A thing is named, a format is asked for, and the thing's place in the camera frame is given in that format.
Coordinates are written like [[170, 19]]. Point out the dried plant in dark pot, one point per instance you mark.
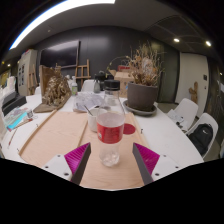
[[141, 96]]

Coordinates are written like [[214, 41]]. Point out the light wooden board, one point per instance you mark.
[[53, 140], [116, 176]]

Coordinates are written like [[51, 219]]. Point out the grey bottle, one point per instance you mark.
[[96, 86]]

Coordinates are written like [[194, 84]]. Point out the flat round red coaster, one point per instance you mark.
[[130, 129]]

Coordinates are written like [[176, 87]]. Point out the wooden figure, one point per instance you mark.
[[193, 93]]

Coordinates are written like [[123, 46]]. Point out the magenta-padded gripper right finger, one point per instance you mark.
[[148, 160]]

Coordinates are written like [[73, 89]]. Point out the black backpack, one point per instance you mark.
[[201, 138]]

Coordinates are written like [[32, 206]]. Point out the round ceiling spotlights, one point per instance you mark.
[[176, 40]]

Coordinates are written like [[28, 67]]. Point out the black wall screen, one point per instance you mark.
[[60, 55]]

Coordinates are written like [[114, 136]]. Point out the wooden easel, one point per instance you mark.
[[33, 78], [81, 71]]

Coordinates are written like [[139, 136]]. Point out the metal spoon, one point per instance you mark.
[[88, 110]]

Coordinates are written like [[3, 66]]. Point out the brown cardboard box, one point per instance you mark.
[[121, 80]]

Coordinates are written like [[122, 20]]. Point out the long ceiling light strip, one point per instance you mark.
[[50, 15]]

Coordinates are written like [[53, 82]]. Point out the brown sculpture on base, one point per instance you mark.
[[56, 91]]

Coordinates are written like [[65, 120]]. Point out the paint brush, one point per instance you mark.
[[12, 138]]

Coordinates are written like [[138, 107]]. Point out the colourful book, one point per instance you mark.
[[16, 118]]

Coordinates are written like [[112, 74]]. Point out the green-labelled spray bottle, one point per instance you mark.
[[74, 89]]

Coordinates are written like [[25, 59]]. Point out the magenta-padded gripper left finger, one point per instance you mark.
[[75, 160]]

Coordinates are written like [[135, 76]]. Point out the black flat boxes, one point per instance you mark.
[[13, 103]]

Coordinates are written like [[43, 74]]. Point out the white plastic chair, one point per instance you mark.
[[188, 108], [213, 121], [88, 86]]

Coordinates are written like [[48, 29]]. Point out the red box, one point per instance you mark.
[[124, 68]]

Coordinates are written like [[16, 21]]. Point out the clear red-labelled drink bottle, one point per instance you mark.
[[110, 131]]

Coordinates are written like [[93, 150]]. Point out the white ceramic mug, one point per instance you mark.
[[92, 122]]

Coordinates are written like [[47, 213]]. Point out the open printed magazine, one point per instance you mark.
[[85, 101]]

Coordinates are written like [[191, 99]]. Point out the papers on chair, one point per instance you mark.
[[175, 116]]

